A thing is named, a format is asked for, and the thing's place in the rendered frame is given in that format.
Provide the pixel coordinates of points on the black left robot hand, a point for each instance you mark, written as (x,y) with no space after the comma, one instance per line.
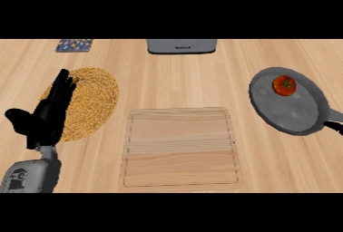
(46,116)

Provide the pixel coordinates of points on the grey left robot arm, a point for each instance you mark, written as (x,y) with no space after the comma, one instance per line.
(31,175)

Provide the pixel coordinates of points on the pale wooden cutting board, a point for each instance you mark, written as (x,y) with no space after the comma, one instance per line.
(180,148)

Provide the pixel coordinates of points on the grey frying pan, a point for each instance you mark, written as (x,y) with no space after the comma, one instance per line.
(285,105)

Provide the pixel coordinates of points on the red tomato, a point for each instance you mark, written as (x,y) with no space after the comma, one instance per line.
(284,85)

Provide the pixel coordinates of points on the round woven yellow placemat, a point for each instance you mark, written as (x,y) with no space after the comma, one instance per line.
(92,102)

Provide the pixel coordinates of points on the colourful patterned square mat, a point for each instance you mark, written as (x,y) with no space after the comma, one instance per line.
(74,44)

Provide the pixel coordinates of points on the grey appliance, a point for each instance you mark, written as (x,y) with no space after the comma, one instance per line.
(182,46)

